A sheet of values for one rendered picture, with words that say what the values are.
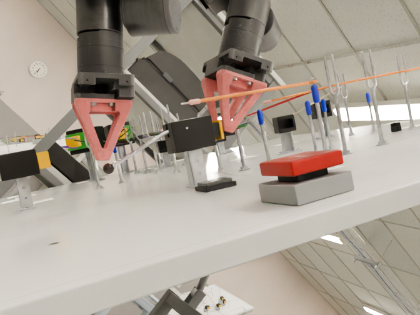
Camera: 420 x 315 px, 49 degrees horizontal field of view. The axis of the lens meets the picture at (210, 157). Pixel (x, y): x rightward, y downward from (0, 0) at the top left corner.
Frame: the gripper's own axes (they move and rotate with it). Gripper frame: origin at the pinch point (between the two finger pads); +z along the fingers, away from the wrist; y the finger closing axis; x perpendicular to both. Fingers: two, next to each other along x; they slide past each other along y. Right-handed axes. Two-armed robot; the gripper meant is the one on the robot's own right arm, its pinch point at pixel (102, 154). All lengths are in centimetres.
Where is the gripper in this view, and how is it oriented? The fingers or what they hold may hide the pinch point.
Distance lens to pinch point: 58.9
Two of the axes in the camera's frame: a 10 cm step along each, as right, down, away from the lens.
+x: -9.3, 0.2, -3.5
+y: -3.5, 0.1, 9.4
